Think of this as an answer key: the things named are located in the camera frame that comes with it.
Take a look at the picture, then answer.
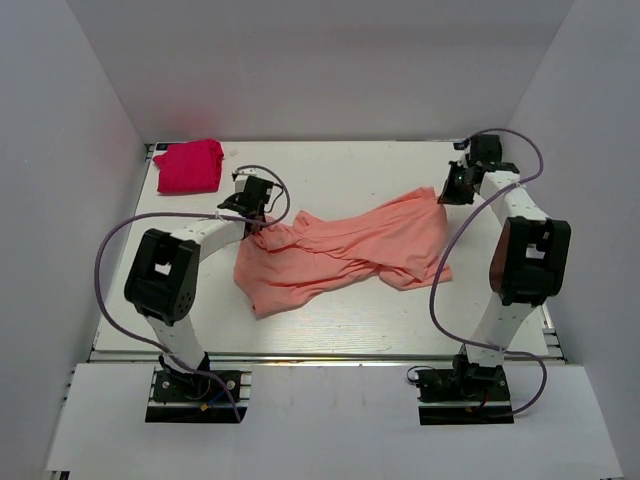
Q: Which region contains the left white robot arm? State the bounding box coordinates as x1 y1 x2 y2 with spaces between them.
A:
124 169 275 399

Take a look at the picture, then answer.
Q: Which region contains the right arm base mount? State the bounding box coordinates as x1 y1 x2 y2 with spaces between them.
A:
406 361 514 426

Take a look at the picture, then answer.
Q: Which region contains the folded magenta t shirt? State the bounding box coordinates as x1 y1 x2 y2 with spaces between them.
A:
154 139 224 195

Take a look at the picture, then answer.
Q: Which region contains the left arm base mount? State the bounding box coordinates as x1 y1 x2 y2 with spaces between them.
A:
145 369 252 424

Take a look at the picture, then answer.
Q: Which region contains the salmon pink t shirt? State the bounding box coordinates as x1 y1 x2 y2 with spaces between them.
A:
233 187 452 317

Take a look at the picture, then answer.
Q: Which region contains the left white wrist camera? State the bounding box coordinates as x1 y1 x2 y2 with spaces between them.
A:
232 168 257 193

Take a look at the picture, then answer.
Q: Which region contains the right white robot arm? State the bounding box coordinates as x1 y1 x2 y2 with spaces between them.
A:
438 128 571 399

